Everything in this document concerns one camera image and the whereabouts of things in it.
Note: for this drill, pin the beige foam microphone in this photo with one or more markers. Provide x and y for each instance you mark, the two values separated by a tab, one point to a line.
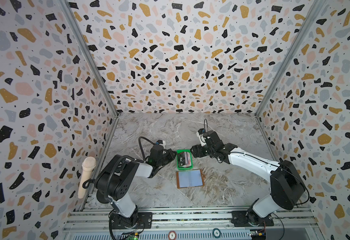
88	166

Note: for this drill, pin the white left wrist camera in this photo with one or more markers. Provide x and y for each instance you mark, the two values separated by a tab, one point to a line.
160	142

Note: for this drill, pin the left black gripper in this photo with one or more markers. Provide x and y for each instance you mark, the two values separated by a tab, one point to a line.
169	153

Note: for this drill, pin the aluminium mounting rail frame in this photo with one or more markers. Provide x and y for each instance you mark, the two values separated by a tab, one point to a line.
220	223

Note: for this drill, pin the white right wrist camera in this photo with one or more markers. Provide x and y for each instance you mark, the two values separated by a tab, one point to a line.
202	134

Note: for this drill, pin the green plastic card tray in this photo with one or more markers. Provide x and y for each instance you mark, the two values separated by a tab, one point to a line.
184	169

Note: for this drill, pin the stack of credit cards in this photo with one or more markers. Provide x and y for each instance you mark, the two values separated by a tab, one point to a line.
184	159

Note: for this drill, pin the brown leather card holder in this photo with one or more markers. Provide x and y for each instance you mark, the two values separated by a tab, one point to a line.
190	179

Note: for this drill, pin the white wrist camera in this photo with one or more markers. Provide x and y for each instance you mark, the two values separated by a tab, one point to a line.
202	134
160	142

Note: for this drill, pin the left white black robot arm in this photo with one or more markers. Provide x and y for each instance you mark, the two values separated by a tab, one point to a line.
115	179

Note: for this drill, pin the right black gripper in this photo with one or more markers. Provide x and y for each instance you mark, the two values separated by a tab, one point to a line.
199	150

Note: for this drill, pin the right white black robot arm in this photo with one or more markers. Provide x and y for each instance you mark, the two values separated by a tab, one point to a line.
286	186

